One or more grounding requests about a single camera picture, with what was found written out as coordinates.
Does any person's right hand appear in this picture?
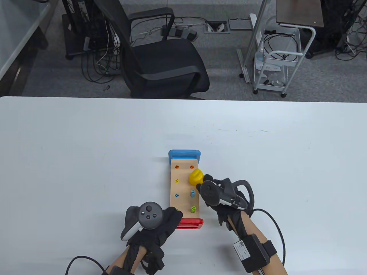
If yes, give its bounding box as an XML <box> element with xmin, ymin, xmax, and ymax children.
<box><xmin>196</xmin><ymin>174</ymin><xmax>254</xmax><ymax>232</ymax></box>

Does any person's left hand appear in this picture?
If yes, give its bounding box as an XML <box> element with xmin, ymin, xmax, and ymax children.
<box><xmin>126</xmin><ymin>206</ymin><xmax>183</xmax><ymax>275</ymax></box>

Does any rainbow hammer bench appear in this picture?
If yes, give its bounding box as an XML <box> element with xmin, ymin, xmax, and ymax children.
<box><xmin>168</xmin><ymin>149</ymin><xmax>204</xmax><ymax>230</ymax></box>

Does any wooden plank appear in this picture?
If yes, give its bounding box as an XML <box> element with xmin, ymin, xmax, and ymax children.
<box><xmin>174</xmin><ymin>164</ymin><xmax>197</xmax><ymax>214</ymax></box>

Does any yellow toy hammer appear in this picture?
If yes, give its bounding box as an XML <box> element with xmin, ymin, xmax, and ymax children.
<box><xmin>188</xmin><ymin>169</ymin><xmax>204</xmax><ymax>185</ymax></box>

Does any person's right forearm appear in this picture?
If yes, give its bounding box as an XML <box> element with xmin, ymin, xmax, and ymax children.
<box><xmin>228</xmin><ymin>211</ymin><xmax>288</xmax><ymax>275</ymax></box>

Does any grey left hand controller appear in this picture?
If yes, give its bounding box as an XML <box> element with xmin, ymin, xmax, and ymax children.
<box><xmin>120</xmin><ymin>202</ymin><xmax>164</xmax><ymax>242</ymax></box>

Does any grey hand controller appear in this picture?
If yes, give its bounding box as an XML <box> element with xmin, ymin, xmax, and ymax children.
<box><xmin>199</xmin><ymin>178</ymin><xmax>255</xmax><ymax>212</ymax></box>
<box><xmin>120</xmin><ymin>202</ymin><xmax>164</xmax><ymax>242</ymax></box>

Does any grey right hand controller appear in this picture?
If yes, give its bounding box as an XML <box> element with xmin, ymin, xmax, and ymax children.
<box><xmin>199</xmin><ymin>178</ymin><xmax>255</xmax><ymax>212</ymax></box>

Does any white rolling cart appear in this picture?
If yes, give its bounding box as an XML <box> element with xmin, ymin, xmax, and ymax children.
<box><xmin>252</xmin><ymin>24</ymin><xmax>316</xmax><ymax>98</ymax></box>

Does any black office chair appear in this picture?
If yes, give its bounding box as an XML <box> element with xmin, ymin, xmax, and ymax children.
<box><xmin>93</xmin><ymin>0</ymin><xmax>210</xmax><ymax>100</ymax></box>

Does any black power strip with adapters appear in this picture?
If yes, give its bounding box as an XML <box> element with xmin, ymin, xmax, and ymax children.
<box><xmin>161</xmin><ymin>24</ymin><xmax>198</xmax><ymax>42</ymax></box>

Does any open floor outlet box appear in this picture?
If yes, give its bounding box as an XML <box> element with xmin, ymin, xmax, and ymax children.
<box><xmin>204</xmin><ymin>21</ymin><xmax>230</xmax><ymax>34</ymax></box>

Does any grey floor cover plate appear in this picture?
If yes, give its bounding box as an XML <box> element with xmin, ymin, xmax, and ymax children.
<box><xmin>229</xmin><ymin>18</ymin><xmax>253</xmax><ymax>30</ymax></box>

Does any black equipment rack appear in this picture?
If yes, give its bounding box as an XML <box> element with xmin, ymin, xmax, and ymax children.
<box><xmin>62</xmin><ymin>0</ymin><xmax>121</xmax><ymax>60</ymax></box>

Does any brown side tabletop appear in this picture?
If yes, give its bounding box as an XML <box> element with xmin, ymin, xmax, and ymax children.
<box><xmin>276</xmin><ymin>0</ymin><xmax>324</xmax><ymax>28</ymax></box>

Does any grey desk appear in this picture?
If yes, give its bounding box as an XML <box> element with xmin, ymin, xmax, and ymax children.
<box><xmin>0</xmin><ymin>0</ymin><xmax>58</xmax><ymax>96</ymax></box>

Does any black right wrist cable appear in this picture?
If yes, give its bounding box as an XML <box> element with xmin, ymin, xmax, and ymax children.
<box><xmin>252</xmin><ymin>209</ymin><xmax>286</xmax><ymax>265</ymax></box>

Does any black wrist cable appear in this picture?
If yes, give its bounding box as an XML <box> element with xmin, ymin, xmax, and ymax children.
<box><xmin>65</xmin><ymin>256</ymin><xmax>111</xmax><ymax>275</ymax></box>
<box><xmin>252</xmin><ymin>209</ymin><xmax>286</xmax><ymax>265</ymax></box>

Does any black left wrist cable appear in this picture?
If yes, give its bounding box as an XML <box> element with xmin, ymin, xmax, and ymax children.
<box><xmin>65</xmin><ymin>256</ymin><xmax>111</xmax><ymax>275</ymax></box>

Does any tangle of black floor cables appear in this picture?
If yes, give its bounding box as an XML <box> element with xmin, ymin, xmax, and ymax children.
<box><xmin>81</xmin><ymin>43</ymin><xmax>122</xmax><ymax>84</ymax></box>

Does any aluminium frame stand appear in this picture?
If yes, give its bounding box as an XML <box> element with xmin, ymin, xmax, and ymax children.
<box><xmin>237</xmin><ymin>0</ymin><xmax>273</xmax><ymax>83</ymax></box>

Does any tangle of cables by tripod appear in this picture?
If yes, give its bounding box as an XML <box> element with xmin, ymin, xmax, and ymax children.
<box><xmin>335</xmin><ymin>17</ymin><xmax>367</xmax><ymax>60</ymax></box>

